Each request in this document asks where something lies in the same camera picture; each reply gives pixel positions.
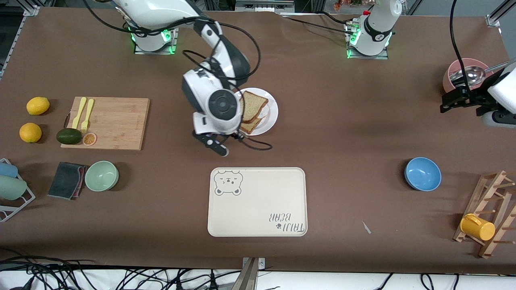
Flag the bread slice sandwich lid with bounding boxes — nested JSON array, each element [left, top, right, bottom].
[[241, 91, 269, 124]]

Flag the metal table edge bracket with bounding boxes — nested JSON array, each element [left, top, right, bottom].
[[241, 257, 266, 290]]

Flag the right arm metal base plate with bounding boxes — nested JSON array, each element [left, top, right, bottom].
[[134, 28, 179, 55]]

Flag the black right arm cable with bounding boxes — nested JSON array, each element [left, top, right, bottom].
[[83, 0, 275, 152]]

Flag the wooden cutting board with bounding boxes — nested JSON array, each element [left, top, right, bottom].
[[60, 97, 150, 151]]

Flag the dark green avocado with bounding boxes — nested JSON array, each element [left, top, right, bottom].
[[56, 128, 83, 145]]

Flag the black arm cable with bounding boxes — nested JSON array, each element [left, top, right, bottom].
[[83, 0, 275, 152], [449, 0, 471, 90]]

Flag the yellow oval lemon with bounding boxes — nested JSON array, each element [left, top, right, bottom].
[[26, 97, 50, 116]]

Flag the beige bear print tray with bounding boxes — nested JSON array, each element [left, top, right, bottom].
[[207, 167, 308, 237]]

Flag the black floor cable loops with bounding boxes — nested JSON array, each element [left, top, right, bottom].
[[377, 273, 460, 290]]

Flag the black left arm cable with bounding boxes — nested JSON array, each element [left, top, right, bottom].
[[449, 0, 471, 90]]

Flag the pale green cup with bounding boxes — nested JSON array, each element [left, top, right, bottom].
[[0, 176, 28, 201]]

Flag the black floor cable bundle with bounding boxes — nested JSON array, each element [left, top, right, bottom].
[[0, 248, 242, 290]]

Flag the pale green bowl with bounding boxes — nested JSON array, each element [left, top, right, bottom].
[[84, 161, 119, 192]]

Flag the white round plate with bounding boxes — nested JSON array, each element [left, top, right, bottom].
[[235, 87, 279, 136]]

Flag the aluminium frame beam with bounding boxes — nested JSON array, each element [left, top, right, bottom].
[[235, 0, 295, 13]]

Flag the metal spoon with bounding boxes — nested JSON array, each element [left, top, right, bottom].
[[449, 61, 509, 86]]

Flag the white wire cup rack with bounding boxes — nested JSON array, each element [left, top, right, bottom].
[[0, 158, 36, 223]]

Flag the light blue cup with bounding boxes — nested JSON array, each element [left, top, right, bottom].
[[0, 162, 19, 178]]

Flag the dark grey folded cloth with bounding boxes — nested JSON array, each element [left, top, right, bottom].
[[47, 162, 87, 201]]

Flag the round yellow orange fruit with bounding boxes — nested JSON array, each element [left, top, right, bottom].
[[19, 122, 42, 143]]

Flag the bread slice under egg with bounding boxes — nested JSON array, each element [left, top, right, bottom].
[[241, 117, 262, 135]]

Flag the wooden peg drying rack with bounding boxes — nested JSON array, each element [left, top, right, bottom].
[[453, 170, 516, 259]]

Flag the pink bowl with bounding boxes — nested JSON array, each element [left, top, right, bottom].
[[443, 58, 494, 94]]

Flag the blue bowl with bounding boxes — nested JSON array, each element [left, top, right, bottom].
[[404, 157, 442, 192]]

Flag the yellow plastic knife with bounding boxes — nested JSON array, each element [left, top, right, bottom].
[[72, 97, 87, 130]]

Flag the yellow plastic fork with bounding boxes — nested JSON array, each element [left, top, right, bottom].
[[81, 99, 95, 133]]

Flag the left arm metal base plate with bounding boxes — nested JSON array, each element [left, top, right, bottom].
[[346, 22, 389, 60]]

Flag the yellow mug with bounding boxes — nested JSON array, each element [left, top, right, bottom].
[[460, 213, 496, 241]]

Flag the black cable on table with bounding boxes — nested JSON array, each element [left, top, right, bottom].
[[280, 12, 357, 36]]

